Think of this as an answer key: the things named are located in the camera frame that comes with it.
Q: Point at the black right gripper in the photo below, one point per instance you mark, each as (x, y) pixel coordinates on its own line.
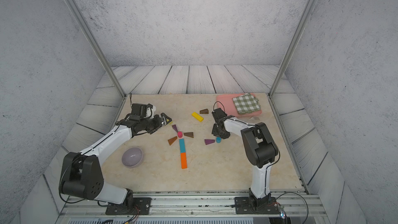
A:
(213, 131)

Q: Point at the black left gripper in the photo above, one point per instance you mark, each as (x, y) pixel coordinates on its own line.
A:
(158, 124)

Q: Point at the reddish brown wooden wedge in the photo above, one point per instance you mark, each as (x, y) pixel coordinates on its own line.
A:
(172, 140)

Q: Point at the dark brown triangular block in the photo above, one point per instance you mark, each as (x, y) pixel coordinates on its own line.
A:
(204, 111)

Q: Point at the yellow rectangular block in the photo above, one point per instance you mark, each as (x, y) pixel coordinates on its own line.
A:
(197, 116)

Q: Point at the dark brown rectangular block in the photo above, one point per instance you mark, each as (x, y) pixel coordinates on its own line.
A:
(189, 134)

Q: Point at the teal rectangular block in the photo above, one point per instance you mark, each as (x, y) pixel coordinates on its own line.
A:
(182, 146)

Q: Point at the orange rectangular block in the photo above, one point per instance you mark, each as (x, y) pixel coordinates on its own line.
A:
(183, 158)

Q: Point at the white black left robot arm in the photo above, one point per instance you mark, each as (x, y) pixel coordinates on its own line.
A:
(81, 174)

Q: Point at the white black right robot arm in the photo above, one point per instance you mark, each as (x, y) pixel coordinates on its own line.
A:
(260, 149)

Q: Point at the pink plastic tray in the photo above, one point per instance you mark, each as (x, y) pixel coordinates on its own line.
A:
(225, 101)

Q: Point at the green white checkered cloth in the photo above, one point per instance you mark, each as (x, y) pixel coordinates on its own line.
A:
(246, 104)

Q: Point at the lilac ceramic bowl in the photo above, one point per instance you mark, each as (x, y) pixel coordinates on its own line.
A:
(132, 157)

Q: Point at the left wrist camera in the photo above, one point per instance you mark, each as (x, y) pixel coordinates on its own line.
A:
(150, 111)

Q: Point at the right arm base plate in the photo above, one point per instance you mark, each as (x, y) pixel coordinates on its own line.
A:
(251, 205)

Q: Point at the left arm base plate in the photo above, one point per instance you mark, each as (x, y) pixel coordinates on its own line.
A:
(132, 206)

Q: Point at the aluminium front rail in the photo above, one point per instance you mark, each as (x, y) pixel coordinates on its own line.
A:
(295, 207)

